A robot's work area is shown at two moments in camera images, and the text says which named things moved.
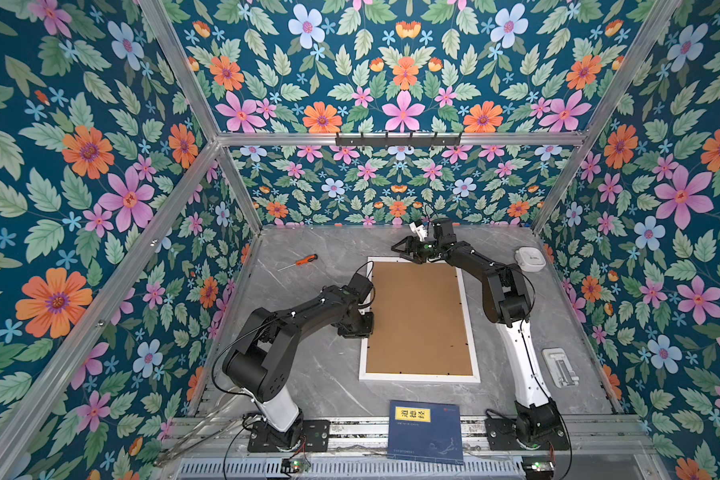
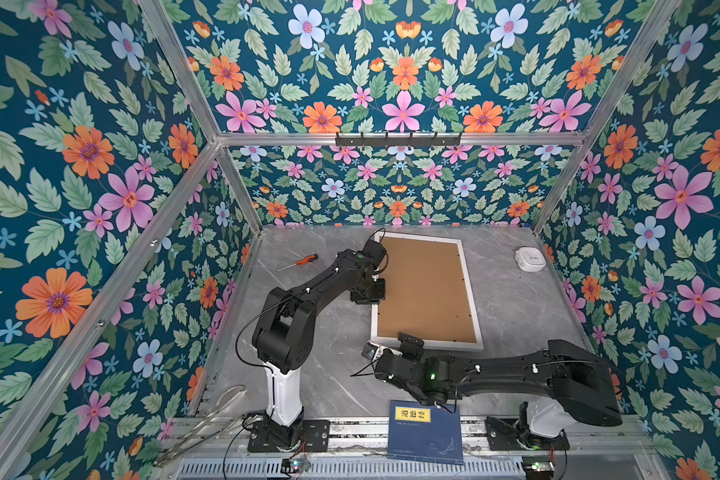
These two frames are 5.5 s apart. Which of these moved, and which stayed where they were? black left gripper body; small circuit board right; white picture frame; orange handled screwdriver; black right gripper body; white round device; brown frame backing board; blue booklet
Moved: black left gripper body; black right gripper body; white picture frame
Stayed: orange handled screwdriver; small circuit board right; blue booklet; white round device; brown frame backing board
